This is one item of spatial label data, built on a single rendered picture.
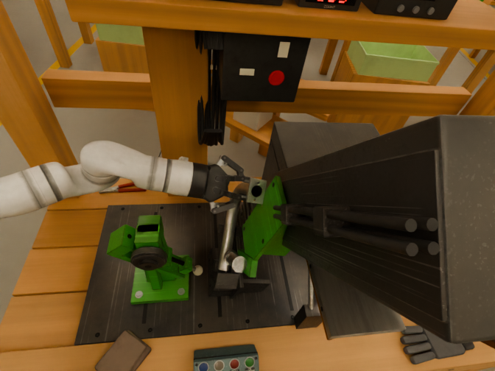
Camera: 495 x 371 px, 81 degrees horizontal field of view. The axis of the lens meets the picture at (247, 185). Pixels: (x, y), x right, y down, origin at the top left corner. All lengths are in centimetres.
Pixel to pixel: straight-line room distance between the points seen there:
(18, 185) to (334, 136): 70
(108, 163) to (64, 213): 57
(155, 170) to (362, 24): 48
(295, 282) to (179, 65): 67
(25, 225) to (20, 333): 144
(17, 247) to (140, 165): 174
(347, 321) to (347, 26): 57
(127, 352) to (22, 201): 43
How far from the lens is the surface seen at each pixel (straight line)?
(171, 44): 73
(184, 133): 86
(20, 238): 230
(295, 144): 76
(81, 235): 105
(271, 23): 59
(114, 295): 91
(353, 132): 87
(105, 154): 58
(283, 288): 90
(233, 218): 78
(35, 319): 98
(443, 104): 121
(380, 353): 94
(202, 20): 58
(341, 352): 90
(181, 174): 59
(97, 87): 93
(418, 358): 96
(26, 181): 59
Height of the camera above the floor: 172
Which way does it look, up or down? 49 degrees down
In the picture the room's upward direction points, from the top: 9 degrees clockwise
